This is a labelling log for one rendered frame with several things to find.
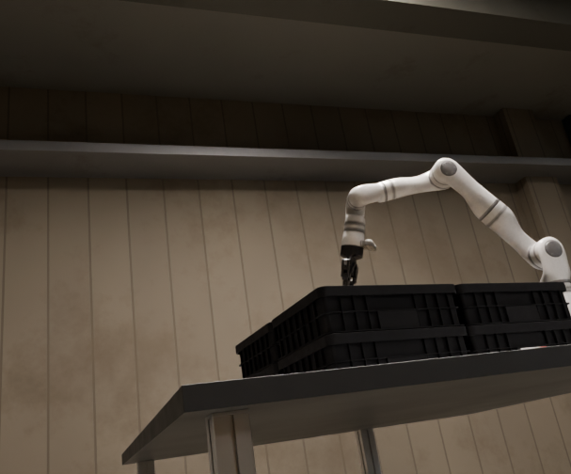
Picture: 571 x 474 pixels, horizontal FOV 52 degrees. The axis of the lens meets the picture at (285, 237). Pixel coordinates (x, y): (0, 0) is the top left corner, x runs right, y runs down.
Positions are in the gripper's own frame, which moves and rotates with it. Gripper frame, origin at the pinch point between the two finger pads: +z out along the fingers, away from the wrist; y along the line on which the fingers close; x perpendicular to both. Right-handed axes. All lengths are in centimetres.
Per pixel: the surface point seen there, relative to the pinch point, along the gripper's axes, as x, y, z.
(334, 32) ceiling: -55, -115, -173
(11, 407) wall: -176, -53, 64
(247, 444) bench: 12, 96, 40
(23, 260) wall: -197, -59, -10
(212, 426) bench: 6, 98, 38
